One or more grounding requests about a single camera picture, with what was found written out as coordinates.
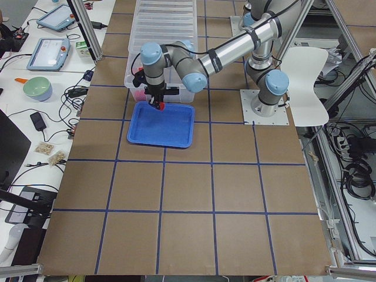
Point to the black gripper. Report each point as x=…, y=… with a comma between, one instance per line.
x=156, y=94

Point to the red block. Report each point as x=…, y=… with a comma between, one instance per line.
x=160, y=106

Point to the clear plastic box lid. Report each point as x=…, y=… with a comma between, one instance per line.
x=163, y=22

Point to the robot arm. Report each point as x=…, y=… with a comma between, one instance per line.
x=262, y=23

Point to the clear plastic storage box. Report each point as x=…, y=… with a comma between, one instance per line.
x=171, y=77

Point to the blue plastic tray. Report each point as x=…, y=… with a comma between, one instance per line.
x=170, y=127

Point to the green white carton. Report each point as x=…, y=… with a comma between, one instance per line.
x=82, y=49

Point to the blue teach pendant near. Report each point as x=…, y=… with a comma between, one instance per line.
x=49, y=55

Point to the blue teach pendant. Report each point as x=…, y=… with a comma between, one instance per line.
x=57, y=19
x=49, y=55

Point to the green bowl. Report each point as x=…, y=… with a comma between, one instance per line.
x=38, y=88

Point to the black phone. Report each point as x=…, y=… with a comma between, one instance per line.
x=38, y=121

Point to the blue teach pendant far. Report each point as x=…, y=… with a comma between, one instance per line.
x=57, y=19

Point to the white chair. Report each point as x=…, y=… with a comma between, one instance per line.
x=303, y=65

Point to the aluminium frame post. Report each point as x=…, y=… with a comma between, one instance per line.
x=86, y=28

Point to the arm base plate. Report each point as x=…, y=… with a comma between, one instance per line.
x=257, y=113

